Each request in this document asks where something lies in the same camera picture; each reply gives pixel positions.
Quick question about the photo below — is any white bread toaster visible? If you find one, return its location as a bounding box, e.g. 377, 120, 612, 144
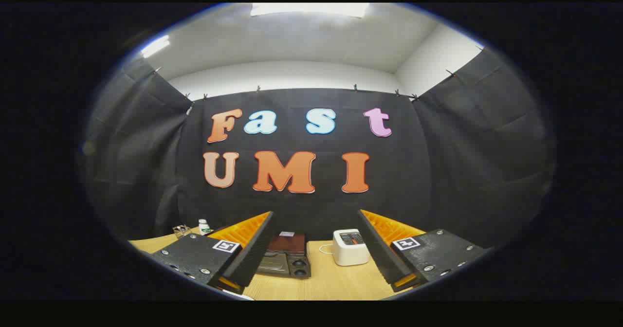
333, 229, 369, 267

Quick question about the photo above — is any large ceiling light panel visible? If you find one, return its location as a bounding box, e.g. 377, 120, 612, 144
251, 3, 370, 18

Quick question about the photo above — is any black toaster oven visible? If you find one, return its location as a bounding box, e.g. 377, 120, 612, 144
257, 232, 312, 279

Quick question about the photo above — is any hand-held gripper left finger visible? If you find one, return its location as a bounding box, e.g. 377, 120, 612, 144
150, 211, 274, 296

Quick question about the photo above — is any small ceiling light panel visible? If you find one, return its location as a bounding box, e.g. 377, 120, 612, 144
141, 35, 171, 58

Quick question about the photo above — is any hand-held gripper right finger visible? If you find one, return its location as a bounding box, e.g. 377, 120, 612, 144
358, 209, 487, 292

